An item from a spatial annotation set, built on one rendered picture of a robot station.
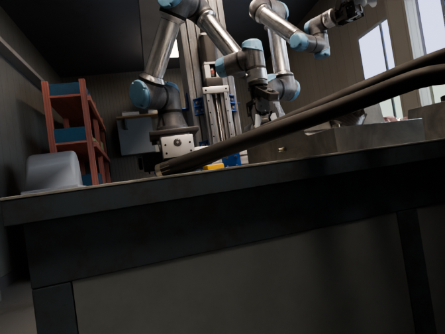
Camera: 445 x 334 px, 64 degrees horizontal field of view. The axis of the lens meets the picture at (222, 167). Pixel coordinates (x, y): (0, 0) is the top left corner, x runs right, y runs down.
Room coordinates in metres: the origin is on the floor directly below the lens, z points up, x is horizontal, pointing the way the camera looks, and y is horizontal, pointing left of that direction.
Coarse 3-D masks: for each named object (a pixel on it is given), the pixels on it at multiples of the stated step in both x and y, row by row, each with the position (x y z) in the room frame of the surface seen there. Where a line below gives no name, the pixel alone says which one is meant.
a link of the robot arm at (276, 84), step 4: (268, 76) 1.73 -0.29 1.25; (272, 76) 1.74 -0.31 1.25; (268, 80) 1.73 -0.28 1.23; (272, 80) 1.74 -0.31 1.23; (276, 80) 1.77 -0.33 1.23; (280, 80) 1.79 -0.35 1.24; (268, 84) 1.73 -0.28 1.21; (272, 84) 1.74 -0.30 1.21; (276, 84) 1.76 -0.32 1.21; (280, 84) 1.77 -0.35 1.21; (272, 88) 1.74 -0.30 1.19; (276, 88) 1.75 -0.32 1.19; (280, 88) 1.77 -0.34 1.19; (284, 88) 1.79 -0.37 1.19; (280, 92) 1.78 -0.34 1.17; (280, 96) 1.80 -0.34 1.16
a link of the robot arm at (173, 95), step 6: (168, 84) 1.64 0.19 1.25; (174, 84) 1.66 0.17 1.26; (168, 90) 1.62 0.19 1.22; (174, 90) 1.65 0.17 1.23; (168, 96) 1.61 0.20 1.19; (174, 96) 1.65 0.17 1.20; (168, 102) 1.62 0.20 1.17; (174, 102) 1.65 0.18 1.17; (180, 102) 1.69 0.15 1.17; (162, 108) 1.63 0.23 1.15; (168, 108) 1.64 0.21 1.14; (174, 108) 1.64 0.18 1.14; (180, 108) 1.67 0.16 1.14
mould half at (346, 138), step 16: (368, 112) 0.97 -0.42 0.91; (320, 128) 0.92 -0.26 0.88; (336, 128) 0.79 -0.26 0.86; (352, 128) 0.80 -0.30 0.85; (368, 128) 0.82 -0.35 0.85; (384, 128) 0.83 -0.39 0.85; (400, 128) 0.85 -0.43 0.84; (416, 128) 0.86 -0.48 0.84; (272, 144) 1.07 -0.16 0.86; (288, 144) 0.98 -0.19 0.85; (304, 144) 0.91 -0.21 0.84; (320, 144) 0.84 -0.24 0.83; (336, 144) 0.79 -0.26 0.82; (352, 144) 0.80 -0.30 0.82; (368, 144) 0.81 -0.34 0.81; (384, 144) 0.83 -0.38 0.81; (256, 160) 1.19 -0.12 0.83; (272, 160) 1.08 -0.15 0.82
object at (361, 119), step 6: (348, 114) 0.92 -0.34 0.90; (354, 114) 1.02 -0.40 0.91; (360, 114) 0.96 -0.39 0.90; (366, 114) 0.94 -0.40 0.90; (336, 120) 0.92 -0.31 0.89; (342, 120) 0.92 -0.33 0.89; (348, 120) 0.92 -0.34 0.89; (354, 120) 0.92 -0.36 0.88; (360, 120) 0.93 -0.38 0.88; (342, 126) 0.92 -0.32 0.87
